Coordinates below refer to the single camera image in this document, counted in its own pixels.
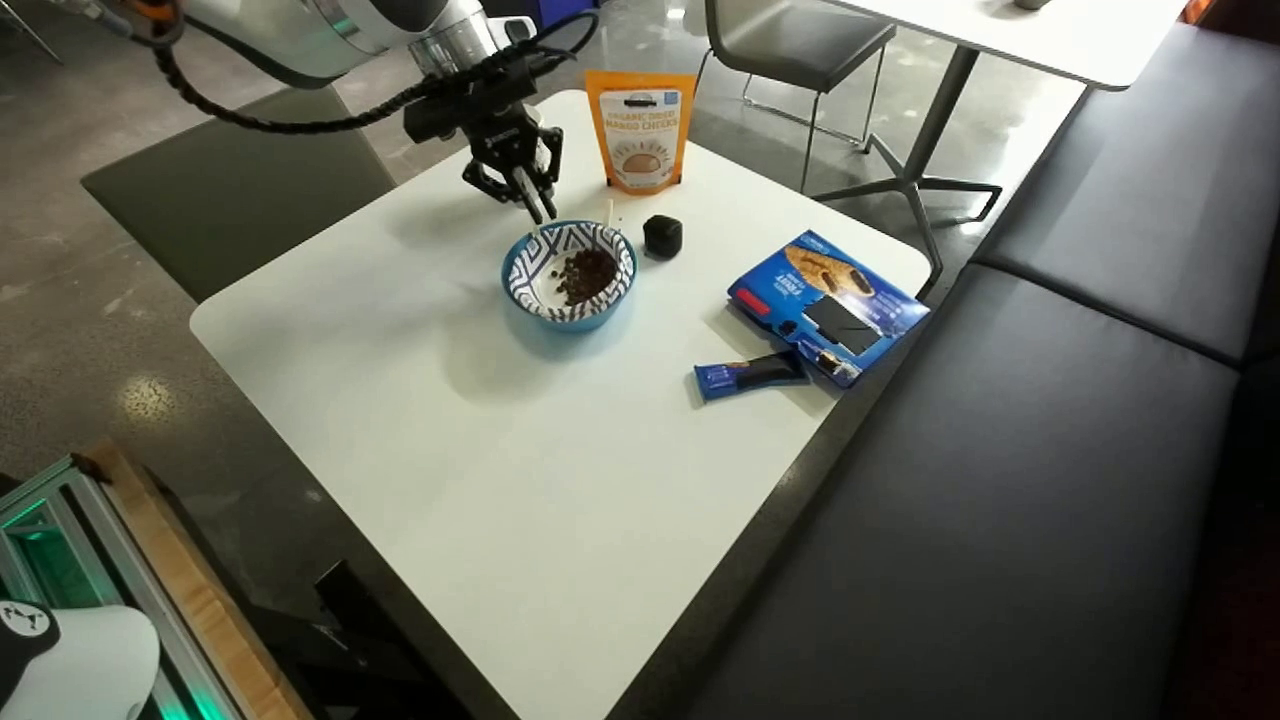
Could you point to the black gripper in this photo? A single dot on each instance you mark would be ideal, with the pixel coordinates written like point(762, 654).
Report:
point(514, 159)

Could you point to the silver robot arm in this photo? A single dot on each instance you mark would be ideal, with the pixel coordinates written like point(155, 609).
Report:
point(318, 42)

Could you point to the patterned paper bowl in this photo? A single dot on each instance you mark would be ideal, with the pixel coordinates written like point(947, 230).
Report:
point(552, 265)

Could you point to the blue bowl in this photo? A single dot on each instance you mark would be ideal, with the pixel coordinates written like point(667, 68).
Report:
point(569, 286)

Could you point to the orange snack pouch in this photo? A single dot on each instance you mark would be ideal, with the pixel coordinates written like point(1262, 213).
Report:
point(640, 125)

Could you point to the small black bean bag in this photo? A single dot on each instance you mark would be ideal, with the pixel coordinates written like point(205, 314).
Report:
point(660, 238)

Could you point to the blue snack bar wrapper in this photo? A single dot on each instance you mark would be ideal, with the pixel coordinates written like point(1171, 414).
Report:
point(718, 380)

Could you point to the black cushioned chair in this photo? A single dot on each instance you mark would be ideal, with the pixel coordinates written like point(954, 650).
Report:
point(792, 42)

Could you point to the blue cookie box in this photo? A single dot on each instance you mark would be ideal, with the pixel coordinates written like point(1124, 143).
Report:
point(824, 307)

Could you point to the black bench seat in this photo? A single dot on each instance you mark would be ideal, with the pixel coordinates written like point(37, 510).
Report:
point(1067, 505)

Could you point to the white cap with logo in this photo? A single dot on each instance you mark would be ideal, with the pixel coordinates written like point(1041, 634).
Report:
point(72, 661)

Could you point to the wooden rail frame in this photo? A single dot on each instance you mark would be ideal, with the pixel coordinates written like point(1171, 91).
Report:
point(97, 529)

